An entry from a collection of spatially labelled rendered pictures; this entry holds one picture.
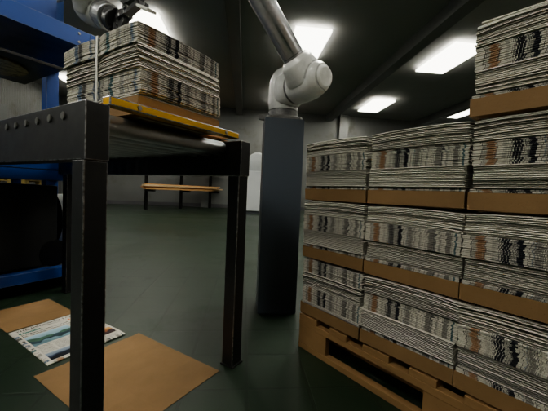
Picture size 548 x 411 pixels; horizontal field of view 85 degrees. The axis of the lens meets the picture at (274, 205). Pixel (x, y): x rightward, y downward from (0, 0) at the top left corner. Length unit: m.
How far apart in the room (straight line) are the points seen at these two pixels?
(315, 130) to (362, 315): 9.95
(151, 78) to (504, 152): 0.87
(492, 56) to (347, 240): 0.64
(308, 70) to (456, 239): 0.93
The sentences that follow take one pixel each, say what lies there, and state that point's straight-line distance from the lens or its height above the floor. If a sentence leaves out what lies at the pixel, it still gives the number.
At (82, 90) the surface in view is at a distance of 1.09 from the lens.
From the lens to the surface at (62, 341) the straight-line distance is 1.55.
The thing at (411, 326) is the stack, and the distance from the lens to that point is 1.02.
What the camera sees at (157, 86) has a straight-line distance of 0.88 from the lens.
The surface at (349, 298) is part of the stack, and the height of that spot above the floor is 0.27.
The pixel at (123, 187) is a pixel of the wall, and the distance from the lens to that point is 11.10.
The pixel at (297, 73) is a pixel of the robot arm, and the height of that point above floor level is 1.16.
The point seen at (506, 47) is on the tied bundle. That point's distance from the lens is 0.96.
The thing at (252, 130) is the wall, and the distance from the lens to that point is 10.56.
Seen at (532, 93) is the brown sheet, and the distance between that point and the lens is 0.90.
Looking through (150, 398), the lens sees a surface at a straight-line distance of 1.13.
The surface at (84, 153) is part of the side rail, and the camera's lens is 0.73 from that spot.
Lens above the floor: 0.63
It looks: 3 degrees down
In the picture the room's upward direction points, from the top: 2 degrees clockwise
